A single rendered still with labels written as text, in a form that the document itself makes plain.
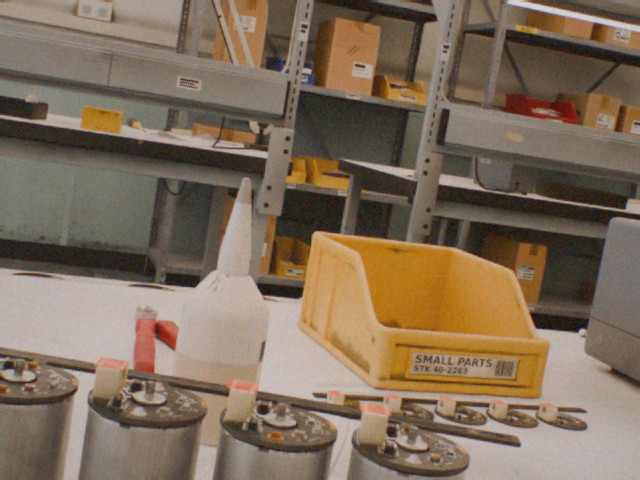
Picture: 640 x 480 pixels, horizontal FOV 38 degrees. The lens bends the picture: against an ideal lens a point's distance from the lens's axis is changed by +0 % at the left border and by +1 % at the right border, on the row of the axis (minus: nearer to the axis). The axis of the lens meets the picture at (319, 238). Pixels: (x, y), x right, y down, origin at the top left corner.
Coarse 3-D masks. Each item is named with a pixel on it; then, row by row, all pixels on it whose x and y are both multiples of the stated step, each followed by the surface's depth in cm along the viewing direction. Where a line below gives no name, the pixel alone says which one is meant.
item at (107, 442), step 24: (96, 432) 19; (120, 432) 19; (144, 432) 19; (168, 432) 19; (192, 432) 19; (96, 456) 19; (120, 456) 19; (144, 456) 19; (168, 456) 19; (192, 456) 20
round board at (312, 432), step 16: (224, 416) 20; (304, 416) 20; (320, 416) 21; (240, 432) 19; (256, 432) 19; (288, 432) 19; (304, 432) 19; (320, 432) 20; (336, 432) 20; (288, 448) 19; (304, 448) 19; (320, 448) 19
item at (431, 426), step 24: (48, 360) 21; (72, 360) 22; (168, 384) 21; (192, 384) 21; (216, 384) 22; (312, 408) 21; (336, 408) 21; (432, 432) 21; (456, 432) 21; (480, 432) 21
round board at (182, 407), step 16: (128, 384) 21; (144, 384) 20; (96, 400) 19; (112, 400) 19; (128, 400) 20; (176, 400) 20; (192, 400) 20; (112, 416) 19; (128, 416) 19; (144, 416) 19; (160, 416) 19; (176, 416) 19; (192, 416) 19
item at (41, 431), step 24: (0, 408) 19; (24, 408) 19; (48, 408) 19; (72, 408) 20; (0, 432) 19; (24, 432) 19; (48, 432) 19; (0, 456) 19; (24, 456) 19; (48, 456) 19
